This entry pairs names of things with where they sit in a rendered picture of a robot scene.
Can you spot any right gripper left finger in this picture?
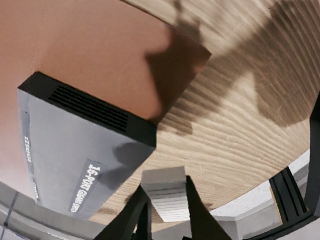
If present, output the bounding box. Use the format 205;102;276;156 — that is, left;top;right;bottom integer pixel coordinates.
93;183;152;240

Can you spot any dark grey network switch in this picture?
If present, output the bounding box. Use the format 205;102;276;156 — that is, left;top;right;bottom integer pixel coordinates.
17;72;157;221

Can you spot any brown wooden stand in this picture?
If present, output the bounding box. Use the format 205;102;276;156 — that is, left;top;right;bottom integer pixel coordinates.
0;0;212;197

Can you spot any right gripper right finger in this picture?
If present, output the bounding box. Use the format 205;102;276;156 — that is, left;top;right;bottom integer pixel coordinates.
185;175;232;240

